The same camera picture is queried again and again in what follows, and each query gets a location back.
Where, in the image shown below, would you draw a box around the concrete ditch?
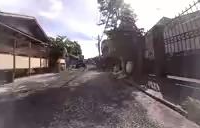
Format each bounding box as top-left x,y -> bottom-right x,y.
159,74 -> 200,128

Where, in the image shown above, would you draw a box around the dark wall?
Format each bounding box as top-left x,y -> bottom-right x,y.
100,30 -> 146,77

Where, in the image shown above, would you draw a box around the dark vehicle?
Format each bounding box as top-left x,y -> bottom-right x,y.
75,60 -> 88,70

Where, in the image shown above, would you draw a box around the green trees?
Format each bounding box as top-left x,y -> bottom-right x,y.
48,34 -> 85,69

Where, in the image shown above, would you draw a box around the concrete kerb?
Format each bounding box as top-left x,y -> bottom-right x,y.
120,75 -> 190,117

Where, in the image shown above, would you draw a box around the wall with metal railing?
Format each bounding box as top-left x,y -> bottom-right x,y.
143,0 -> 200,82

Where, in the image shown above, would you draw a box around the grey asphalt road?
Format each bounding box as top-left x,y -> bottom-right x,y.
0,68 -> 200,128

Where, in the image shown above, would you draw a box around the wooden house with fence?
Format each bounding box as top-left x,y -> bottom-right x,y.
0,10 -> 53,85

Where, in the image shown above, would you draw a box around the tall tree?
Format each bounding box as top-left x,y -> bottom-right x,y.
95,0 -> 145,62

